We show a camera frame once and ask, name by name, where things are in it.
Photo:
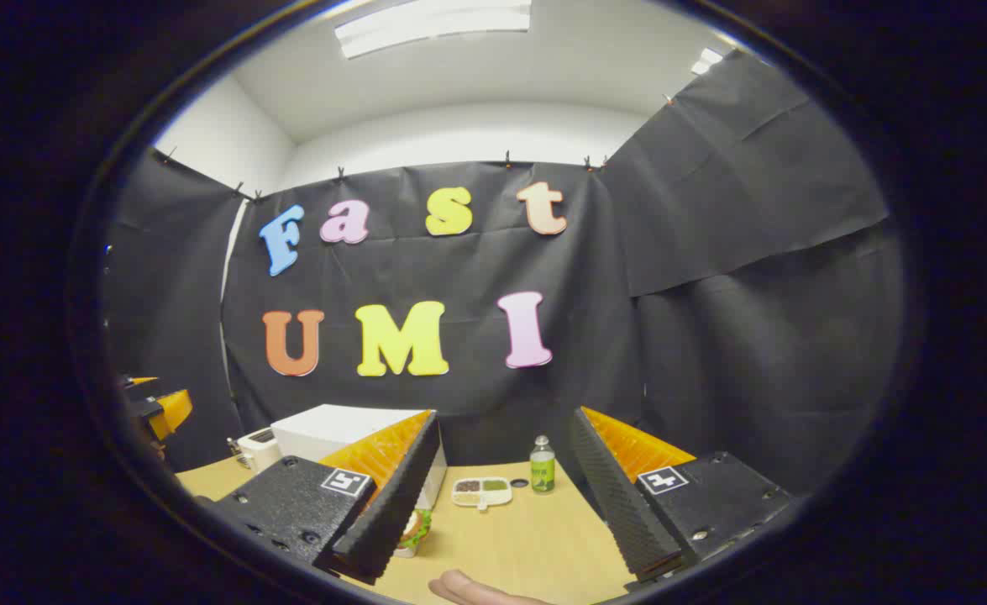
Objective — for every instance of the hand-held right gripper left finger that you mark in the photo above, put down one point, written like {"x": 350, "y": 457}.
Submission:
{"x": 392, "y": 512}

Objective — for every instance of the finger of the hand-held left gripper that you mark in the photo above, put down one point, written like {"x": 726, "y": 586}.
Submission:
{"x": 142, "y": 382}
{"x": 174, "y": 412}

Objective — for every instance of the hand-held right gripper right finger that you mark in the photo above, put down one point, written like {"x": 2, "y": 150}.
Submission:
{"x": 619, "y": 504}

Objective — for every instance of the sandwich with lettuce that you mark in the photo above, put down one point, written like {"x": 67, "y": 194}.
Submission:
{"x": 416, "y": 529}

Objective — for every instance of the white microwave oven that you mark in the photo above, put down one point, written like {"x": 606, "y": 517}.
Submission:
{"x": 333, "y": 428}

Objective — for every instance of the green drink bottle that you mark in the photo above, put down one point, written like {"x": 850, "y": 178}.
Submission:
{"x": 543, "y": 470}

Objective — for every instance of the white divided dish with grains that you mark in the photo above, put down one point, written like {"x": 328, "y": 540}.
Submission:
{"x": 480, "y": 491}

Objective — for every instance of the white toaster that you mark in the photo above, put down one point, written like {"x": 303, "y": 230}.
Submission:
{"x": 258, "y": 449}

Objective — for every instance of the black backdrop cloth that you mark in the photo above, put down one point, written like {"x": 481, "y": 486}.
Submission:
{"x": 594, "y": 336}

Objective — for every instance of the small ceiling light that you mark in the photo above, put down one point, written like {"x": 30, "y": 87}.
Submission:
{"x": 707, "y": 61}

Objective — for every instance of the long ceiling light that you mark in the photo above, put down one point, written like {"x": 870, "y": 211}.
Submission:
{"x": 434, "y": 25}

